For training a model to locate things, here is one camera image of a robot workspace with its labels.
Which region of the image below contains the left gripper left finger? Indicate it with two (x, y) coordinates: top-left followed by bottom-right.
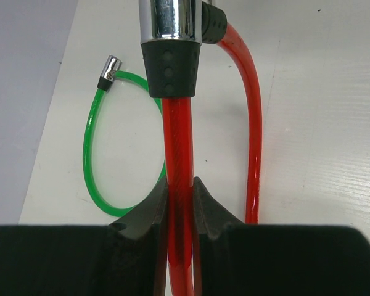
(0, 179), (168, 295)

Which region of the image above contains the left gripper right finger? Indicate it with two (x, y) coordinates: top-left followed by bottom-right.
(193, 178), (370, 295)

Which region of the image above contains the green cable lock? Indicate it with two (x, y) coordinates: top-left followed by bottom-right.
(82, 55), (149, 218)

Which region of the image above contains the red cable lock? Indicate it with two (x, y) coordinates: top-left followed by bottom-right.
(139, 1), (263, 295)

